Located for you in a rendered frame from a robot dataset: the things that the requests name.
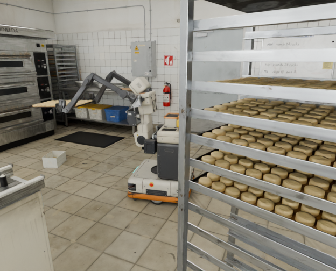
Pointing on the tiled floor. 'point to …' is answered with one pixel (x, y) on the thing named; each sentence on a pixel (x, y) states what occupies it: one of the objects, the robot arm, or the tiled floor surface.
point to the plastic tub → (54, 159)
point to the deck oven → (17, 86)
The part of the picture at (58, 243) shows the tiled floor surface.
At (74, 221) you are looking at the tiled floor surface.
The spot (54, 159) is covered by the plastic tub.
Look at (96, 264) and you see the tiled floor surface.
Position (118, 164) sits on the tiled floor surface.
